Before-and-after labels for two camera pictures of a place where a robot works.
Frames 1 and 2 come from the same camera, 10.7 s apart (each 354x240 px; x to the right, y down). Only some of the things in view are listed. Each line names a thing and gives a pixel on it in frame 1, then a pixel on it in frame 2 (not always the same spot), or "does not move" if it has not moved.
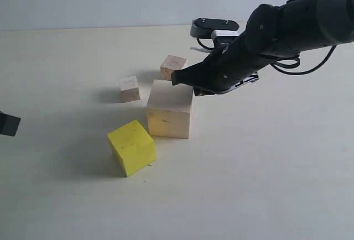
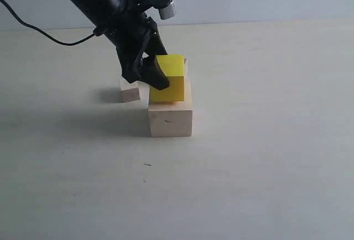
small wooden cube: (129, 89) does not move
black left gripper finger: (9, 124) -> (129, 29)
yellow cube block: (134, 146) -> (173, 66)
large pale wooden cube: (168, 109) does not move
